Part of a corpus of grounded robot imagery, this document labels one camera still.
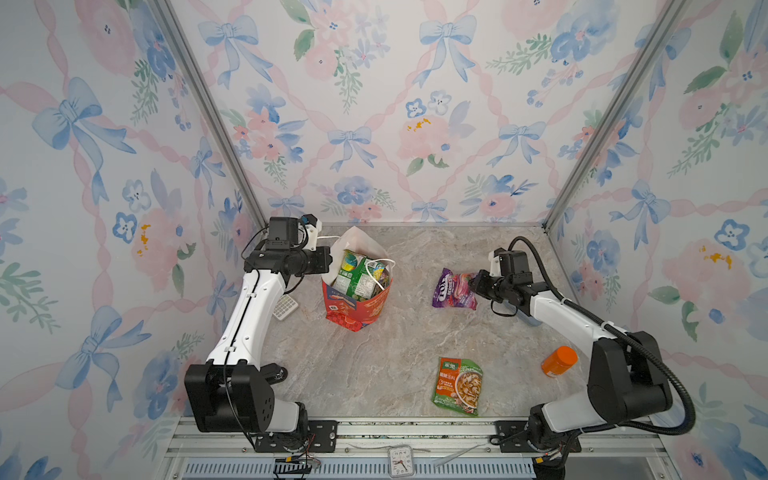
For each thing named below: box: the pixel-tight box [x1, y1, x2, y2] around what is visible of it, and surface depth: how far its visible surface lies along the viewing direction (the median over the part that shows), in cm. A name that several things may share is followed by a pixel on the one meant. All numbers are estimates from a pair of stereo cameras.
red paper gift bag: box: [322, 226, 394, 332], surface depth 85 cm
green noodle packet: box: [432, 357, 483, 417], surface depth 83 cm
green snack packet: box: [332, 249, 390, 302], surface depth 83 cm
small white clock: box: [388, 444, 414, 479], surface depth 70 cm
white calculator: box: [272, 294, 299, 321], surface depth 97 cm
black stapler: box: [260, 363, 288, 385], surface depth 82 cm
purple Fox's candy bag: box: [432, 268, 478, 310], surface depth 95 cm
